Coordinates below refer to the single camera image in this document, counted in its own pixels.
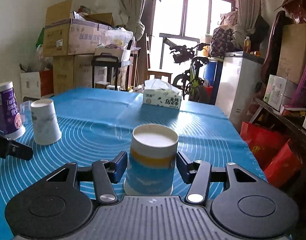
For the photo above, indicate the white red paper bag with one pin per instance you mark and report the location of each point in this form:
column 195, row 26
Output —
column 37, row 85

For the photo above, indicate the pink plastic rack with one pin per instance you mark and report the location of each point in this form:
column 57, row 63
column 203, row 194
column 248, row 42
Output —
column 299, row 97

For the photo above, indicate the blue yellow paper cup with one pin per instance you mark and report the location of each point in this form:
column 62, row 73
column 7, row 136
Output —
column 152, row 160

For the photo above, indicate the clear plastic cup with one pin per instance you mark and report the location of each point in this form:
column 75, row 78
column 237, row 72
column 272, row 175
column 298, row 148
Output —
column 25, row 112

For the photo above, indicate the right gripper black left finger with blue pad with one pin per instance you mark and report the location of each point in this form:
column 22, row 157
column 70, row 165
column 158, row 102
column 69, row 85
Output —
column 104, row 173

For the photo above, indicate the red bucket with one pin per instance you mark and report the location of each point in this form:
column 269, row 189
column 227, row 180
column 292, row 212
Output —
column 208, row 90

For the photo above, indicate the white green tissue box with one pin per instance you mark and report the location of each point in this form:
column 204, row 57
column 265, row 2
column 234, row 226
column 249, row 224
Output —
column 160, row 93

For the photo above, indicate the red gift bag rear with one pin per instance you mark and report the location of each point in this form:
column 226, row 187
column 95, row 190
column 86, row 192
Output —
column 263, row 143

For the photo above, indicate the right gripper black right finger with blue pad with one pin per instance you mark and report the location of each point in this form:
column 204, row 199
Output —
column 198, row 174

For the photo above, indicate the white patterned paper cup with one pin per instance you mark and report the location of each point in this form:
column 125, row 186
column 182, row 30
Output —
column 45, row 123

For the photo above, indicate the beige tied curtain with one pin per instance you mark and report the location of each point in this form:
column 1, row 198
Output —
column 133, row 9

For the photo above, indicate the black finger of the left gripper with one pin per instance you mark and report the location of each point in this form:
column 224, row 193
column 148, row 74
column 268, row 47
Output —
column 18, row 150

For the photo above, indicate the floral fabric bag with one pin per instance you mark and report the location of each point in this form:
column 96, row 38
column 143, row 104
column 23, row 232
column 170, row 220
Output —
column 223, row 41

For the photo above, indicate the lower stacked cardboard box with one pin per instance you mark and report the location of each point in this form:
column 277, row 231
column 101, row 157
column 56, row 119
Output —
column 72, row 71

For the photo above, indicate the clear plastic storage bin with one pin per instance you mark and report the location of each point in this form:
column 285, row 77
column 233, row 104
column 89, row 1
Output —
column 119, row 38

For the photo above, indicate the black metal cart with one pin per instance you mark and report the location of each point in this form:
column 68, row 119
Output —
column 111, row 62

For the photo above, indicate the blue silicone baking mat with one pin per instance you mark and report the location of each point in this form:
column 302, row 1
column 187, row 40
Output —
column 97, row 124

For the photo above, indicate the red gift bag front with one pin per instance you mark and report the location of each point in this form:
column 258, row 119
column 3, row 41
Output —
column 283, row 166

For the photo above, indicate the wooden chair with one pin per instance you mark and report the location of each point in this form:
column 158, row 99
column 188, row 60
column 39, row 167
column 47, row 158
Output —
column 152, row 69

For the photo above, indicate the tall brown cardboard box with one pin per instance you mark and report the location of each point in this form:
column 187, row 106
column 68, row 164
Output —
column 292, row 59

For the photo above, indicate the dark wooden shelf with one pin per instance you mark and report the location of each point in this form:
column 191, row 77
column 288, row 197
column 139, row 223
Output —
column 268, row 117

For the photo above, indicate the blue water barrel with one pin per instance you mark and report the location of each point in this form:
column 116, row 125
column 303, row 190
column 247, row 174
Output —
column 210, row 71

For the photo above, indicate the purple white paper cup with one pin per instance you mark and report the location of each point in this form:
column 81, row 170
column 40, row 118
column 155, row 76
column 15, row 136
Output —
column 10, row 119

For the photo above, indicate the large top cardboard box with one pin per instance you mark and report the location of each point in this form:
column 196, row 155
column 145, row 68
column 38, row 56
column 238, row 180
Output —
column 69, row 32

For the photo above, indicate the red gift bag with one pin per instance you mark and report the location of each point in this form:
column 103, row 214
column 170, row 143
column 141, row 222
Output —
column 263, row 143
column 283, row 166

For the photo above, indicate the black bicycle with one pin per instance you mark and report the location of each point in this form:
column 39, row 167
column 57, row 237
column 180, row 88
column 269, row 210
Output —
column 189, row 82

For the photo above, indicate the orange drink bottle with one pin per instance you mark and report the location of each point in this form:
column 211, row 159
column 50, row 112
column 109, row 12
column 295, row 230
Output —
column 247, row 45

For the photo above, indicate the white chest freezer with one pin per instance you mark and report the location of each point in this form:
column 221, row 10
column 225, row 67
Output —
column 240, row 74

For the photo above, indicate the white green carton box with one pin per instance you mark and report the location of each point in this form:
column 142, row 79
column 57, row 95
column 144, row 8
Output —
column 279, row 91

